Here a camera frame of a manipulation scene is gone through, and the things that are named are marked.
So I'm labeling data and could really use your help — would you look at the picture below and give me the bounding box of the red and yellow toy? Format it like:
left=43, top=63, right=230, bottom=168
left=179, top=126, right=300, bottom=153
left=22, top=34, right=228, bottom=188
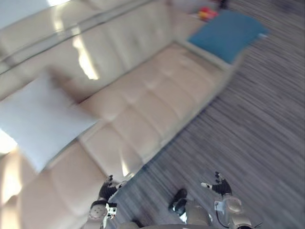
left=194, top=6, right=219, bottom=21

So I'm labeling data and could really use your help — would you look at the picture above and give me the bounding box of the white square cushion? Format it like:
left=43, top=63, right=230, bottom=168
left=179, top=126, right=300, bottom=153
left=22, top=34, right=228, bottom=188
left=0, top=71, right=99, bottom=173

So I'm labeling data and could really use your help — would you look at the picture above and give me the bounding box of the silver robot leg dark foot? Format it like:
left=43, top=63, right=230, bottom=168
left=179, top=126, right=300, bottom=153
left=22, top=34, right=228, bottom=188
left=168, top=188, right=213, bottom=225

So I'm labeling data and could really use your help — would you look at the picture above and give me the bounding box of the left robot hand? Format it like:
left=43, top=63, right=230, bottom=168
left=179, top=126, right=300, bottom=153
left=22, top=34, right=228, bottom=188
left=99, top=175, right=128, bottom=200

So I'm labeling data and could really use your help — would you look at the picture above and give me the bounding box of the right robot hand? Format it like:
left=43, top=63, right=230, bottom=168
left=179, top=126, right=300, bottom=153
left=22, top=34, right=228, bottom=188
left=200, top=171, right=233, bottom=197

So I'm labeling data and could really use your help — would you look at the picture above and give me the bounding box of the blue square cushion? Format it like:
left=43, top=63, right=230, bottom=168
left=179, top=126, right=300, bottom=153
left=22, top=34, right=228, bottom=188
left=187, top=9, right=270, bottom=64

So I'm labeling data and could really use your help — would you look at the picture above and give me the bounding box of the beige leather sofa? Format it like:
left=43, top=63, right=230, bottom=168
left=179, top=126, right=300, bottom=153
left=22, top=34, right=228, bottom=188
left=0, top=0, right=246, bottom=229

